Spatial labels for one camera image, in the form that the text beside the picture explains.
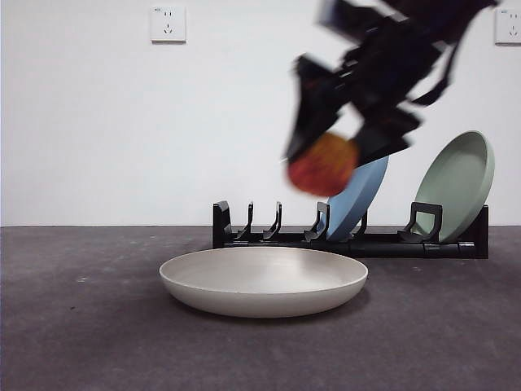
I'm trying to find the thick black cable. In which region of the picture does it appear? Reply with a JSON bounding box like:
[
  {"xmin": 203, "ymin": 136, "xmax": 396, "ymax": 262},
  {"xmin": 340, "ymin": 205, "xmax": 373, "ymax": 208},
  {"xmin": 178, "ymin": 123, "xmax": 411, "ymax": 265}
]
[{"xmin": 409, "ymin": 24, "xmax": 464, "ymax": 108}]

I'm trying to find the red yellow apple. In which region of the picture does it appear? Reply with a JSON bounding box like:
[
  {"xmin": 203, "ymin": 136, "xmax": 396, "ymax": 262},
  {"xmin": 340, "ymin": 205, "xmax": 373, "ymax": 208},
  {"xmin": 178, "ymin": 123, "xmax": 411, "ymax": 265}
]
[{"xmin": 284, "ymin": 132, "xmax": 361, "ymax": 197}]

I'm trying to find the green plate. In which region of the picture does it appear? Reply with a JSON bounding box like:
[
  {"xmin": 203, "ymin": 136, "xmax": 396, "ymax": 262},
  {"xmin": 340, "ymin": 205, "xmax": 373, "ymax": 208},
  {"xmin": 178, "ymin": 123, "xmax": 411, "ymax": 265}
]
[{"xmin": 413, "ymin": 130, "xmax": 496, "ymax": 244}]

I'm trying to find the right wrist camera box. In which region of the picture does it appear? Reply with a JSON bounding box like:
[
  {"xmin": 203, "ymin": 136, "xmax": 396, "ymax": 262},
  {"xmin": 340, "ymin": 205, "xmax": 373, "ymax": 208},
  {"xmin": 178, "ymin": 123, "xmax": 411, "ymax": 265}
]
[{"xmin": 317, "ymin": 0, "xmax": 367, "ymax": 40}]

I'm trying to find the cream yellow plate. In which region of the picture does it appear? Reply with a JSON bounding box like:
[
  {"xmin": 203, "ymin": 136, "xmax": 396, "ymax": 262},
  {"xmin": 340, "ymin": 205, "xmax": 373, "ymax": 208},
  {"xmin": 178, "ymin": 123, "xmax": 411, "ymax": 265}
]
[{"xmin": 158, "ymin": 246, "xmax": 370, "ymax": 319}]

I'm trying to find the blue plate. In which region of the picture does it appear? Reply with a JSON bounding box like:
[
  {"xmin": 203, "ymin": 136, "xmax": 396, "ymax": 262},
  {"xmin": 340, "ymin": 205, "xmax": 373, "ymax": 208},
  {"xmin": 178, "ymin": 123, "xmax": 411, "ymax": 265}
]
[{"xmin": 327, "ymin": 156, "xmax": 390, "ymax": 241}]

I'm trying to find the black plate rack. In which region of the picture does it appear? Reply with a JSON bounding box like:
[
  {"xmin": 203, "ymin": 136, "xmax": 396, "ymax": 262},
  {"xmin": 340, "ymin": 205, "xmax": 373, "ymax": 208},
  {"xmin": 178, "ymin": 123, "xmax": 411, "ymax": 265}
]
[{"xmin": 211, "ymin": 200, "xmax": 489, "ymax": 260}]

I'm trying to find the white wall socket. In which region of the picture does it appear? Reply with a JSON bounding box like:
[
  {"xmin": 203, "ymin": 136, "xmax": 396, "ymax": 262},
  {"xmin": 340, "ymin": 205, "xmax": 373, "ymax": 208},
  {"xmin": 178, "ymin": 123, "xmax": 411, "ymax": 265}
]
[
  {"xmin": 151, "ymin": 6, "xmax": 187, "ymax": 45},
  {"xmin": 494, "ymin": 7, "xmax": 521, "ymax": 46}
]

